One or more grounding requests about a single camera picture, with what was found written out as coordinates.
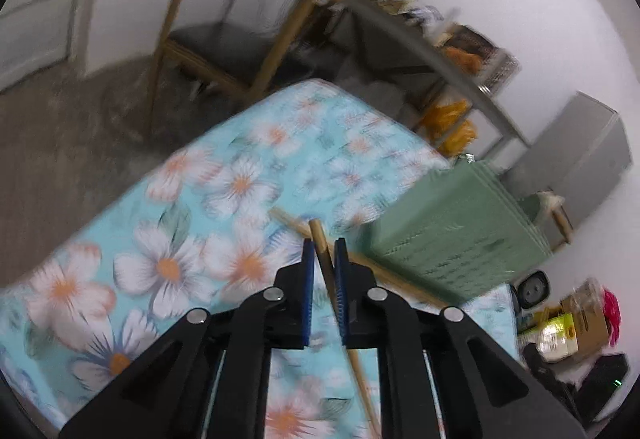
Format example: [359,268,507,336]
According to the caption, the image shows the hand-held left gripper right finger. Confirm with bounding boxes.
[334,238,587,439]

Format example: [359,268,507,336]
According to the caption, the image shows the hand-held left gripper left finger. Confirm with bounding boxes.
[59,239,317,439]

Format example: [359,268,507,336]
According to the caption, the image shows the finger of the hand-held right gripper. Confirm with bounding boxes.
[521,343,583,422]

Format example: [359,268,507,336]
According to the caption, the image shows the single wooden chopstick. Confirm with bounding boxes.
[270,206,453,310]
[307,218,383,439]

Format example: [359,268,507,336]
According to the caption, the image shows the green plastic utensil holder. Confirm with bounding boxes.
[357,159,553,305]

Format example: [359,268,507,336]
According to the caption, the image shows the yellow green rice bag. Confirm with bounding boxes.
[532,313,578,364]

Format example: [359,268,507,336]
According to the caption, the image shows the cardboard box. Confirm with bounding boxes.
[560,286,612,355]

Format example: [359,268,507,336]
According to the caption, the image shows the pink plastic bag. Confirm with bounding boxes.
[601,288,622,347]

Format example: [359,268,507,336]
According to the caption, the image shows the black rice cooker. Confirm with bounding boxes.
[514,270,551,311]

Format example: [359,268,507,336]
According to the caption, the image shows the floral blue tablecloth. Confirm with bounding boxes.
[0,79,521,439]

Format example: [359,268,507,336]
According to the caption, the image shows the wooden chair black seat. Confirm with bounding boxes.
[537,192,573,247]
[144,0,361,132]

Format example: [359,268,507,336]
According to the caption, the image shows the yellow plastic bag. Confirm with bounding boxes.
[417,96,478,155]

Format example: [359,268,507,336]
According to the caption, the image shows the grey refrigerator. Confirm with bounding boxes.
[502,92,632,230]

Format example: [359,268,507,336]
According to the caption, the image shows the wooden table white legs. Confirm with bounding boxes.
[320,0,533,150]

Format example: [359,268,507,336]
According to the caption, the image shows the dark biscuit box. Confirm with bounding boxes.
[440,26,496,70]

